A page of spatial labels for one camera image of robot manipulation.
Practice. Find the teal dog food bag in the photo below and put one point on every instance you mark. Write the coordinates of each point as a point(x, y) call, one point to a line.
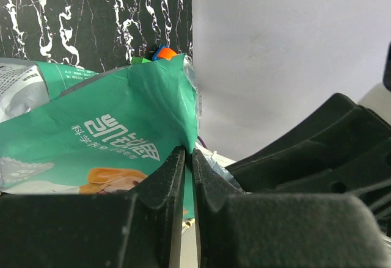
point(106, 135)

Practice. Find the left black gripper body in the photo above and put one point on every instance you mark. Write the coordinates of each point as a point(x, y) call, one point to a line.
point(340, 148)

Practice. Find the orange blue toy car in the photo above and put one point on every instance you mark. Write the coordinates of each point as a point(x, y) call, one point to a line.
point(164, 52)

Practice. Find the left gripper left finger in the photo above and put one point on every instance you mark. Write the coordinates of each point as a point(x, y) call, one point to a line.
point(138, 228)

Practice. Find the green blue toy car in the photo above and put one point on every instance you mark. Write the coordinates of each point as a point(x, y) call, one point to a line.
point(139, 60)

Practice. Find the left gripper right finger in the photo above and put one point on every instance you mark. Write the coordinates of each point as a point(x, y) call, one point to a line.
point(235, 229)

